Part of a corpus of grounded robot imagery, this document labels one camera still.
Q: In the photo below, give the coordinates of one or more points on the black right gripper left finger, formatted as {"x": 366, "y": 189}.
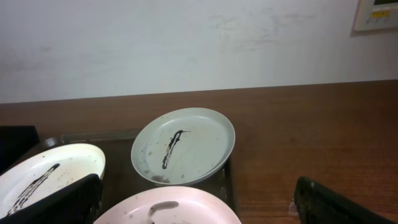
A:
{"x": 77, "y": 203}

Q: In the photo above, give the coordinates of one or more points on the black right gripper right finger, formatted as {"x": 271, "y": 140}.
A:
{"x": 317, "y": 204}

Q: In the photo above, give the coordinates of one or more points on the white plate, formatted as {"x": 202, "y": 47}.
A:
{"x": 48, "y": 172}

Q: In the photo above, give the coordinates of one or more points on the pink plate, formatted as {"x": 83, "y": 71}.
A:
{"x": 166, "y": 205}

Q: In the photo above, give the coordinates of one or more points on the grey-green plate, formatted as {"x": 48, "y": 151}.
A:
{"x": 183, "y": 147}

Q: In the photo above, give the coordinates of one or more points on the dark brown serving tray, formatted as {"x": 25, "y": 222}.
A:
{"x": 120, "y": 179}

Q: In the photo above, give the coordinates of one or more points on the small black tray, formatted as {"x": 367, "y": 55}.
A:
{"x": 15, "y": 142}

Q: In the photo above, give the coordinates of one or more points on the beige wall control panel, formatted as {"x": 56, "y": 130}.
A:
{"x": 375, "y": 15}

